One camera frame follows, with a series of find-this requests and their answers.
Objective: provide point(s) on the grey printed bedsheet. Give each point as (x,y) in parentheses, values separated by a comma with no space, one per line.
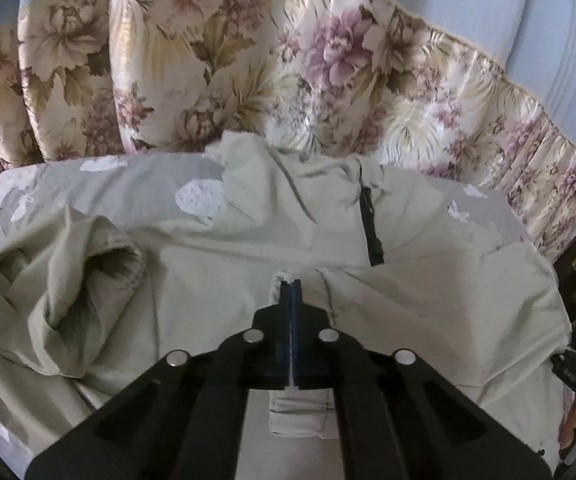
(133,185)

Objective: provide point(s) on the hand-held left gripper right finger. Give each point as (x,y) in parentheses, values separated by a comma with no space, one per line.
(313,340)

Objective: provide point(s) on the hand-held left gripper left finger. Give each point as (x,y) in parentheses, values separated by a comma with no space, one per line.
(286,320)

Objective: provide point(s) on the beige zip jacket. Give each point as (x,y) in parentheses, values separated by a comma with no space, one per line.
(208,270)

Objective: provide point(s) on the floral curtain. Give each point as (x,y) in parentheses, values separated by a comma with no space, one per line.
(278,70)

